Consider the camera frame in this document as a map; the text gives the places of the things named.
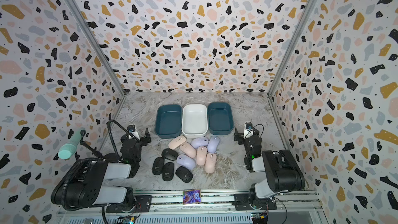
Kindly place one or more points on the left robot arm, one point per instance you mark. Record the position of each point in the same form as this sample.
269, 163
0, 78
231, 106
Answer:
84, 185

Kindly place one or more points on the white storage box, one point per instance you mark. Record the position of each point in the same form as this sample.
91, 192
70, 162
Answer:
194, 121

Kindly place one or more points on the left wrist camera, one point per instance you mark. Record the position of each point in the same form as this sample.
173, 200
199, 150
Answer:
133, 133

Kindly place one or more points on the mint green bottle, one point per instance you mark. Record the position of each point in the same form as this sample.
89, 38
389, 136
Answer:
70, 148

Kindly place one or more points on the right teal storage box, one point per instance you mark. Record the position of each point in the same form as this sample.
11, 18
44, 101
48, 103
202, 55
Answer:
220, 118

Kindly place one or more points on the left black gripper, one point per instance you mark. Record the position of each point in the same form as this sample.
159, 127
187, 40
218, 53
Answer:
144, 140

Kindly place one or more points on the purple mouse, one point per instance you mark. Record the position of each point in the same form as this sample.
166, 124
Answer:
213, 144
198, 142
186, 161

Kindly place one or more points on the teal storage box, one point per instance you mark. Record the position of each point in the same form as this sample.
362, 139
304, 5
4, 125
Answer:
220, 118
168, 121

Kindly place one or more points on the black mouse right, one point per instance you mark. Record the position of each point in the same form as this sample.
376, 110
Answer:
184, 174

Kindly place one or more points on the black mouse middle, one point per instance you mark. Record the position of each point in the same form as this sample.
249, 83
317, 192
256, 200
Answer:
168, 171

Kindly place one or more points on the purple mouse front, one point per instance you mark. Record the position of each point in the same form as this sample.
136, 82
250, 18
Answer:
186, 161

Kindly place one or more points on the colourful small card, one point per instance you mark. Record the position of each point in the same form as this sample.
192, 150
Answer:
191, 197

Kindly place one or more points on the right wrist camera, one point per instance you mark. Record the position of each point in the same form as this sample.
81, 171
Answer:
248, 130

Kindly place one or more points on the black mouse far left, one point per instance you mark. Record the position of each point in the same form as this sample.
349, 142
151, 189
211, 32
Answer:
157, 167

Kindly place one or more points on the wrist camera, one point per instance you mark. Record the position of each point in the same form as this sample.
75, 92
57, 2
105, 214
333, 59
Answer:
133, 133
248, 130

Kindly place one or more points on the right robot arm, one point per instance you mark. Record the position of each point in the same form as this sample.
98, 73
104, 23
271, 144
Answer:
281, 171

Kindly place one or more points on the black mouse upper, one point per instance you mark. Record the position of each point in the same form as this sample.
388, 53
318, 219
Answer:
170, 154

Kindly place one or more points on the pink mouse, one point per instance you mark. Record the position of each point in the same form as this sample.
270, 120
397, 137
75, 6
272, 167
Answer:
189, 150
210, 163
201, 156
176, 142

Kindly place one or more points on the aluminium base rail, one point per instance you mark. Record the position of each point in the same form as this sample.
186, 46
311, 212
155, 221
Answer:
227, 207

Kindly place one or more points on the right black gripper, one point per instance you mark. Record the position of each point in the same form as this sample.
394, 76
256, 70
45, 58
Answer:
239, 136

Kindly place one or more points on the black mouse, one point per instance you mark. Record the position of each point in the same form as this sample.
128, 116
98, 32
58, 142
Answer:
184, 174
170, 154
168, 171
157, 167

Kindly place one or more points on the left teal storage box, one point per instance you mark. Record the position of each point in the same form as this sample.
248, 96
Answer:
168, 121

